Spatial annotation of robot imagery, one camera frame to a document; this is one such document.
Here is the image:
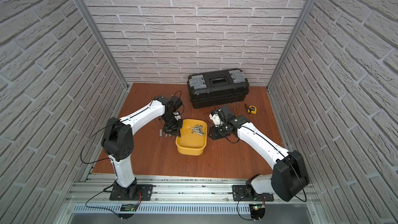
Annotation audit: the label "yellow tape measure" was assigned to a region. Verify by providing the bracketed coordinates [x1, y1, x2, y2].
[245, 104, 257, 115]

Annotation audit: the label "aluminium rail frame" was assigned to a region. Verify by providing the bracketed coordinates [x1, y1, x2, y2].
[55, 174, 326, 224]

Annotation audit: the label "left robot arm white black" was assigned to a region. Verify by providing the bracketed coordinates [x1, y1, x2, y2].
[102, 95, 183, 201]

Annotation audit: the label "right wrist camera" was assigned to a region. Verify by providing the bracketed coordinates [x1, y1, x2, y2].
[209, 110, 222, 125]

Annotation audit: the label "black plastic toolbox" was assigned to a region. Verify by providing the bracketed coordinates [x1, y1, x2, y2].
[187, 68, 249, 109]

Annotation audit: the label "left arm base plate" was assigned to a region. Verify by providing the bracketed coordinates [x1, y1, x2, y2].
[109, 183, 153, 201]

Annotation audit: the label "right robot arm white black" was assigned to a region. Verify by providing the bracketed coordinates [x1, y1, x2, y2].
[208, 105, 309, 202]

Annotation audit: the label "right green circuit board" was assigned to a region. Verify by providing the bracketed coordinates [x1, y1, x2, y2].
[249, 204, 265, 220]

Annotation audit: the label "silver sockets in tray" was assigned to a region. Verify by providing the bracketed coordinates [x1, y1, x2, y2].
[190, 125, 204, 136]

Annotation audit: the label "yellow plastic tray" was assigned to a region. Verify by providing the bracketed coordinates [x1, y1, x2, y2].
[176, 119, 208, 156]

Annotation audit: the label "green circuit board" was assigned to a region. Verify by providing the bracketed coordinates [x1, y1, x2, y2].
[120, 204, 139, 212]
[249, 204, 265, 220]

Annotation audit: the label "left green circuit board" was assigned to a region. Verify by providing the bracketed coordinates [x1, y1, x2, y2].
[120, 204, 139, 212]

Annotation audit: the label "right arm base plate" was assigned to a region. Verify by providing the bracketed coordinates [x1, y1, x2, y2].
[232, 185, 274, 202]

